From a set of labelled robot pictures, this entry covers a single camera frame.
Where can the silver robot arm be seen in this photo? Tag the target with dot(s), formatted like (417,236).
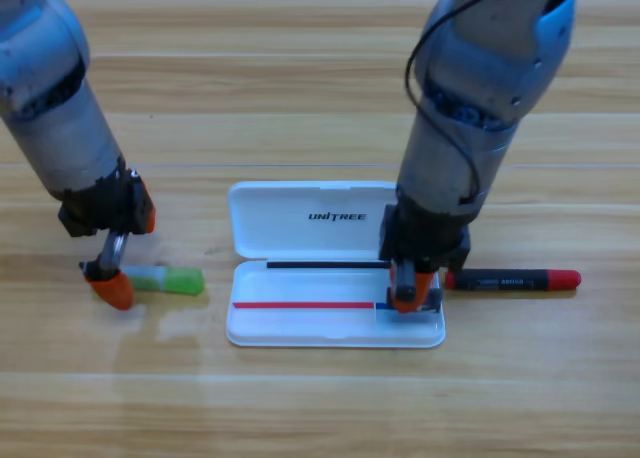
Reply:
(55,128)
(450,153)

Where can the white Unitree pencil case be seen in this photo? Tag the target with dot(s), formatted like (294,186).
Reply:
(300,323)

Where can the red and black marker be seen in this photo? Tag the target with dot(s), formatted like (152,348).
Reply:
(510,279)

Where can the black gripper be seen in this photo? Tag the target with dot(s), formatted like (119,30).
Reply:
(100,208)
(425,238)

